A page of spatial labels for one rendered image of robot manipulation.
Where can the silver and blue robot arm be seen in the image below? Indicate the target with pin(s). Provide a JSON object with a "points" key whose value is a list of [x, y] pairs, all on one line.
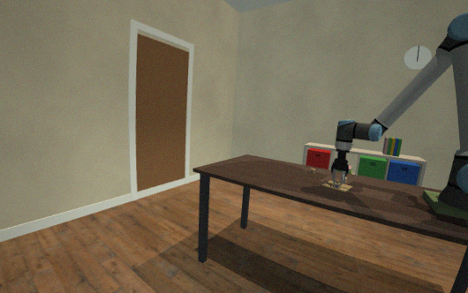
{"points": [[455, 47]]}

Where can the tan flat mat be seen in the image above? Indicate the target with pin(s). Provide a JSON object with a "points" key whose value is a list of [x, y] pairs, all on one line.
{"points": [[342, 188]]}

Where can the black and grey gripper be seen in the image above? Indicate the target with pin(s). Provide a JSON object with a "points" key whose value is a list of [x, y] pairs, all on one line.
{"points": [[341, 164]]}

